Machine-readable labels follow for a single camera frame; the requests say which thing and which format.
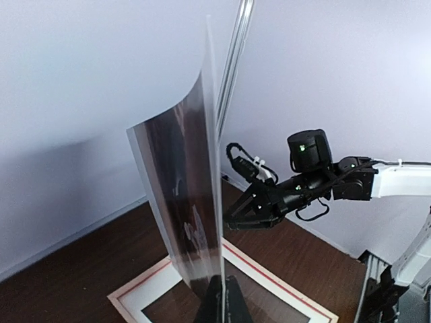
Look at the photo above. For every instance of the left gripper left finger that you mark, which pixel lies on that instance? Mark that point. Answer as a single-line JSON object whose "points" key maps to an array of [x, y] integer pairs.
{"points": [[210, 309]]}

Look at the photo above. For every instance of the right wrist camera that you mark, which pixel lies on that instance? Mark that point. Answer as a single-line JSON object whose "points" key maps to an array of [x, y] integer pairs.
{"points": [[250, 170]]}

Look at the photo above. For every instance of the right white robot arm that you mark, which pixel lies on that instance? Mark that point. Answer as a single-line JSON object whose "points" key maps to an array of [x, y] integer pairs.
{"points": [[365, 179]]}

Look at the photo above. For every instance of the white photo mat board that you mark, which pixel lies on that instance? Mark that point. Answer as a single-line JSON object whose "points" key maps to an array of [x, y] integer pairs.
{"points": [[159, 294]]}

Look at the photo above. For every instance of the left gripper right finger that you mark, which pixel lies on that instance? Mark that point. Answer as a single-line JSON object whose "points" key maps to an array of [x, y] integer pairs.
{"points": [[235, 308]]}

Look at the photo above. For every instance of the canyon woman photo print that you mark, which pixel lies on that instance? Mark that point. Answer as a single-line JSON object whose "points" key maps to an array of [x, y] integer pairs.
{"points": [[177, 156]]}

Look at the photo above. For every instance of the clear acrylic sheet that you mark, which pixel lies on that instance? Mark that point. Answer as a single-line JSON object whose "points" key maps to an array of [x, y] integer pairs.
{"points": [[180, 304]]}

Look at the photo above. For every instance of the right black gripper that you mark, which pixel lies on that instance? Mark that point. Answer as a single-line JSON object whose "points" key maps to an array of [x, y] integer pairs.
{"points": [[264, 205]]}

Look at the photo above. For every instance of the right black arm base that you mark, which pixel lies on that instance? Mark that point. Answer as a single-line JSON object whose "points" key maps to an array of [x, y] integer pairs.
{"points": [[382, 300]]}

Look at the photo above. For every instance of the red wooden picture frame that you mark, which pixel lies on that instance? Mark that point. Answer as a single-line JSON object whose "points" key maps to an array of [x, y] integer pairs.
{"points": [[150, 285]]}

